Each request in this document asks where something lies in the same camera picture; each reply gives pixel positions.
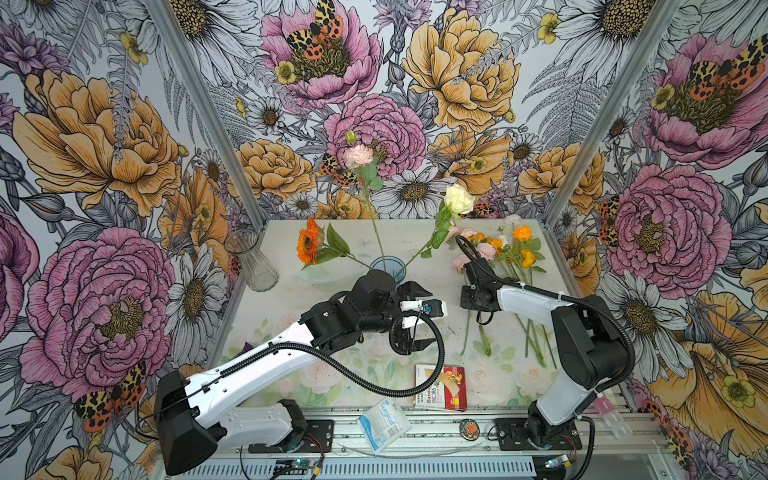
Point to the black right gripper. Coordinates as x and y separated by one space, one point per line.
465 298

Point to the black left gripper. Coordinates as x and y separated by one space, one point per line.
405 341

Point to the pink rose flower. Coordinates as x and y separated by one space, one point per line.
476 245

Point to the cream white rose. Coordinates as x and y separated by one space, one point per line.
457 201

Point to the orange gerbera flower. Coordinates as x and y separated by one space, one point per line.
317 245

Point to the pink carnation stem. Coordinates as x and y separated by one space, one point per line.
362 161

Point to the blue purple glass vase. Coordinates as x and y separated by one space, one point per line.
392 265

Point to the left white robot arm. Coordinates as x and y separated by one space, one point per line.
198 415

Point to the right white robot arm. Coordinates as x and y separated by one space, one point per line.
595 353

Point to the clear ribbed glass vase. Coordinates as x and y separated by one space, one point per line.
255 268

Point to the orange yellow flower stems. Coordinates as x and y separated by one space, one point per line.
518 257

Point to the red bandage box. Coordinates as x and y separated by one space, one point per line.
448 392

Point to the white blue tissue pack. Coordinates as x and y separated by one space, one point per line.
383 424

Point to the small green circuit board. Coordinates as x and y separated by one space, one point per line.
294 464

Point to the pink clear plastic tube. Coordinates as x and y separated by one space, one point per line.
608 412

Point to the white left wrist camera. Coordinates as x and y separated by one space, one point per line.
412 310

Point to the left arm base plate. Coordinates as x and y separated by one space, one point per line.
315 438

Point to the slotted white cable duct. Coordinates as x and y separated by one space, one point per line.
515 467

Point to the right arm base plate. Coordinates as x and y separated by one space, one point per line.
519 434

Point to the left aluminium corner post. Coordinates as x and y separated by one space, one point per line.
185 63

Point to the aluminium corner post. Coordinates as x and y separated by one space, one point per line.
185 63
646 47

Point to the right aluminium corner post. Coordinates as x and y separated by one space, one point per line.
646 47

